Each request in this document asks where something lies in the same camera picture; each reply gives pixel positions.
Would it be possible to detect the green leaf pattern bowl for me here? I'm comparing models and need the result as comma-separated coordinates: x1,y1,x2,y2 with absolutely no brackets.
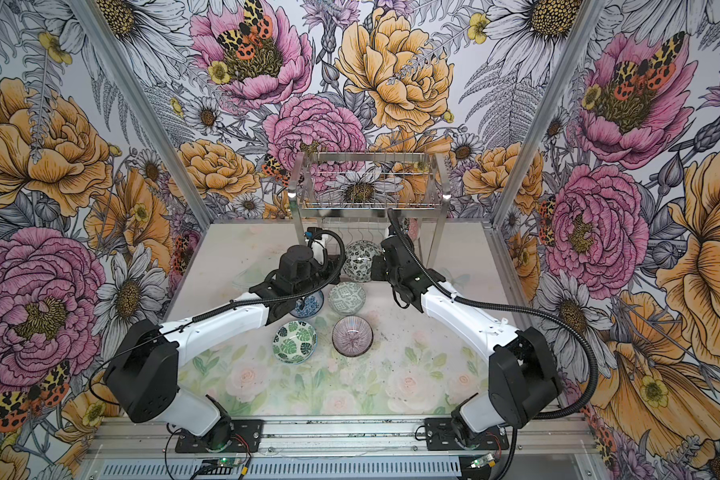
272,320,318,365

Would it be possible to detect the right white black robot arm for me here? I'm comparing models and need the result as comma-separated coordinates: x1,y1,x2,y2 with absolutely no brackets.
372,236,562,446

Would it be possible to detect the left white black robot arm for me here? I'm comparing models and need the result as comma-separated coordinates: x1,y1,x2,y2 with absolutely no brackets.
103,232,346,452

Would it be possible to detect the two-tier steel dish rack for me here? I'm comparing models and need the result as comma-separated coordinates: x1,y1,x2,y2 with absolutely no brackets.
287,151,452,267

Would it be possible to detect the pale green geometric bowl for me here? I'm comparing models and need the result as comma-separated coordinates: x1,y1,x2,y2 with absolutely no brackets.
328,282,366,316

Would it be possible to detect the blue rose pattern bowl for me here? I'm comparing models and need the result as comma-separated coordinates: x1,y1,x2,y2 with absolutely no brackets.
290,291,325,319

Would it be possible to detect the pink ribbed glass bowl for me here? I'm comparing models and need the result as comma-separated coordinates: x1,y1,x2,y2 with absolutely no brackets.
332,316,374,358

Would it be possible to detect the green circuit board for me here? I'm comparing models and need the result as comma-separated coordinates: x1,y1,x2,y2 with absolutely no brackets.
201,458,240,471

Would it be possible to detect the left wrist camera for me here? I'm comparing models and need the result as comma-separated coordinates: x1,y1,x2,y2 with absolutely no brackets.
304,227,323,244

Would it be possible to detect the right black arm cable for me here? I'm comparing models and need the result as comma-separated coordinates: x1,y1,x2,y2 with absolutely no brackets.
386,207,599,480

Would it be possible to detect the aluminium mounting rail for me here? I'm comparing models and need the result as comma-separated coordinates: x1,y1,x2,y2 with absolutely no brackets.
87,414,596,461

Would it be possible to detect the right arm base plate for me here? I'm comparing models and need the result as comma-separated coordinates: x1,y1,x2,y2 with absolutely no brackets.
415,417,509,452

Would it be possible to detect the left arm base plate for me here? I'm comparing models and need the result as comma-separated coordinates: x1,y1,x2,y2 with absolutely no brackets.
174,418,265,454

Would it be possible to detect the white slotted cable duct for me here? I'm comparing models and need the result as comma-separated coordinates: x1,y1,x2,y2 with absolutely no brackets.
89,456,462,479

